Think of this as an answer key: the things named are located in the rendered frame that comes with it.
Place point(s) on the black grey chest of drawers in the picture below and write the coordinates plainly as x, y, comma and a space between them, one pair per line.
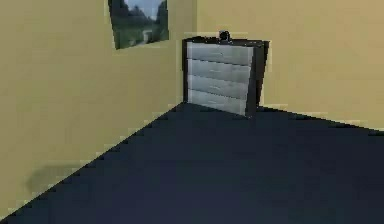
218, 78

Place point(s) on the small black round object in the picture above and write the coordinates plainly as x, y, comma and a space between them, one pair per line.
224, 35

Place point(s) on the framed landscape picture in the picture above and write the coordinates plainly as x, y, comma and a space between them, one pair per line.
140, 21

